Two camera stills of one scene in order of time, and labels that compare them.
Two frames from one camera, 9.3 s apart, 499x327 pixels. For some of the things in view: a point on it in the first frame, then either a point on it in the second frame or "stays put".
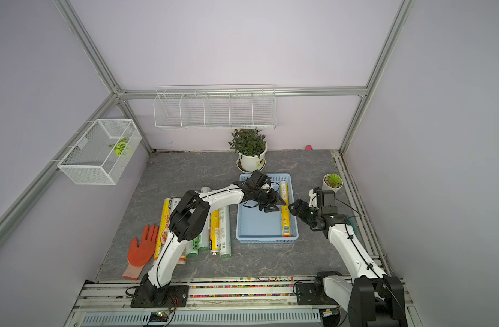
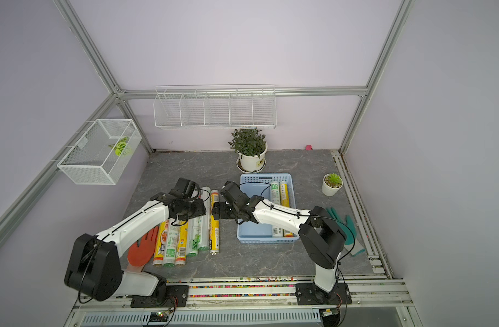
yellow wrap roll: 215,231 stays put
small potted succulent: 332,182 stays put
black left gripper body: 266,200 → 192,209
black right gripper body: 308,214 → 224,209
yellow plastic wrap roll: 285,215 stays put
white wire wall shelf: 215,106 stays put
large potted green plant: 251,146 stays put
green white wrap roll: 225,231 → 275,197
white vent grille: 204,317 stays put
